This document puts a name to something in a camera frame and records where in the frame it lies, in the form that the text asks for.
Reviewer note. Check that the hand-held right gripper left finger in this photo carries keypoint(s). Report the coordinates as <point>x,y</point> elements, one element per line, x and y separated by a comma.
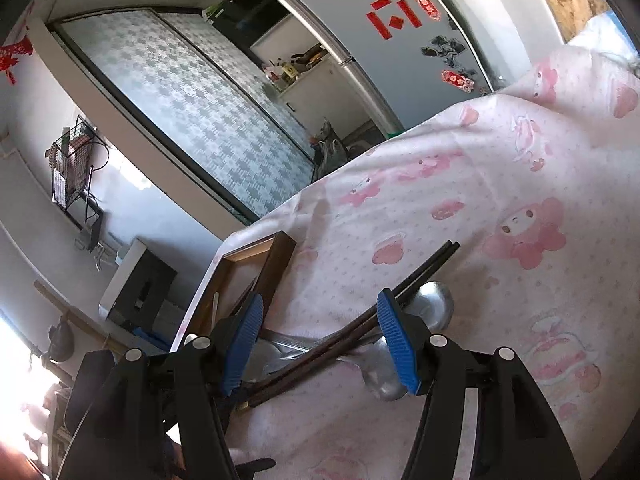
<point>245,347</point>

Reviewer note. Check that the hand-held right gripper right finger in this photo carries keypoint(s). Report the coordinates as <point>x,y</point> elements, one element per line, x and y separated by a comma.
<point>400,347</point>

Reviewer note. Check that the white ceramic spoon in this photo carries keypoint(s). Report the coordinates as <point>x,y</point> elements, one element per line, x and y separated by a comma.
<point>216,305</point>

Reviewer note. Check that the large metal spoon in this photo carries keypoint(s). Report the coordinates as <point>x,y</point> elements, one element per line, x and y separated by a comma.
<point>435,305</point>

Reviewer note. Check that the dark wooden chopstick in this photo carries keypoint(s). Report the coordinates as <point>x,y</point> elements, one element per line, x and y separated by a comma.
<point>425,266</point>
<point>435,267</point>

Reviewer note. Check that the brown wooden tray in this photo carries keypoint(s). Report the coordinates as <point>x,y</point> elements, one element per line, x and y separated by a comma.
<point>280,260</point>

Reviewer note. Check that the white black cabinet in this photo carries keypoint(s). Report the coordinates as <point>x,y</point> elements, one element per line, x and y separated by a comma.
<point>145,285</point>

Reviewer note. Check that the pink printed tablecloth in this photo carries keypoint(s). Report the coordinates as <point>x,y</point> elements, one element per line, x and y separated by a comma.
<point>450,185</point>

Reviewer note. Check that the plastic bags on floor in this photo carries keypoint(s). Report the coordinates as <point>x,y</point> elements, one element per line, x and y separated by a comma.
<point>330,147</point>

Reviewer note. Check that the patterned sliding door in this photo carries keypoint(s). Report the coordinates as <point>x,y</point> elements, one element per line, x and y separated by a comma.
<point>190,105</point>

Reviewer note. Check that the white kitchen cabinet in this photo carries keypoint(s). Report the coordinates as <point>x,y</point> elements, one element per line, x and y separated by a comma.
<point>320,90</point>

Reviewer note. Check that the cooking oil bottles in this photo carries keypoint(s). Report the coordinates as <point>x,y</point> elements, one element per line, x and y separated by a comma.
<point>287,69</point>

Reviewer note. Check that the silver fridge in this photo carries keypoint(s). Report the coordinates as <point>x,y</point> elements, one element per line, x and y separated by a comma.
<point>400,60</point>

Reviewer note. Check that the black range hood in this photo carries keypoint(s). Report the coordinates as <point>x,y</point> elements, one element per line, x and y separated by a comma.
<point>240,7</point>

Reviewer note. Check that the red paper wall decoration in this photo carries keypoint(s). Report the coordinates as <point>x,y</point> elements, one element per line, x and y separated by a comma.
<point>12,57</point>

